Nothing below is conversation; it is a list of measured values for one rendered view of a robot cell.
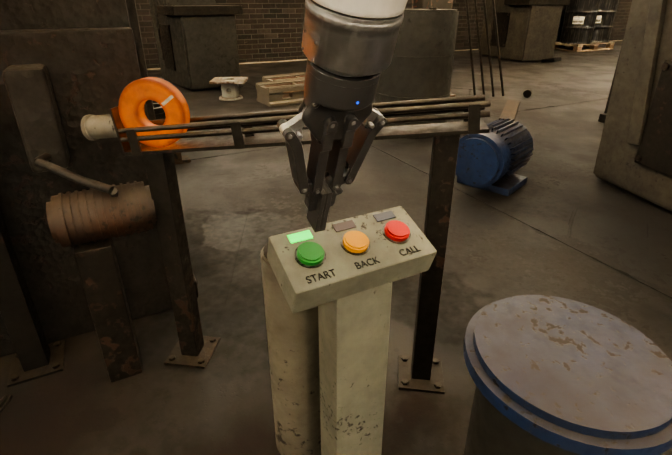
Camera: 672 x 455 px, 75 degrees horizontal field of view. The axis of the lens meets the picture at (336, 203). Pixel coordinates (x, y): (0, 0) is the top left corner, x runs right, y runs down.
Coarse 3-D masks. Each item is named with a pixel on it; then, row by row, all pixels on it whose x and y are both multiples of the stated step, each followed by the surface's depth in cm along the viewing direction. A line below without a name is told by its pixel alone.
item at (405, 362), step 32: (160, 160) 101; (448, 160) 92; (160, 192) 105; (448, 192) 95; (160, 224) 109; (448, 224) 98; (192, 288) 120; (192, 320) 121; (416, 320) 113; (192, 352) 126; (416, 352) 115; (416, 384) 117
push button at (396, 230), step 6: (390, 222) 70; (396, 222) 70; (402, 222) 70; (384, 228) 70; (390, 228) 69; (396, 228) 69; (402, 228) 69; (408, 228) 70; (390, 234) 68; (396, 234) 68; (402, 234) 68; (408, 234) 69; (396, 240) 68; (402, 240) 68
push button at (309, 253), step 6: (300, 246) 63; (306, 246) 63; (312, 246) 64; (318, 246) 64; (300, 252) 62; (306, 252) 62; (312, 252) 63; (318, 252) 63; (324, 252) 63; (300, 258) 62; (306, 258) 62; (312, 258) 62; (318, 258) 62; (306, 264) 62; (312, 264) 62
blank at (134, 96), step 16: (144, 80) 95; (160, 80) 96; (128, 96) 97; (144, 96) 96; (160, 96) 96; (176, 96) 96; (128, 112) 98; (144, 112) 101; (176, 112) 97; (160, 144) 101
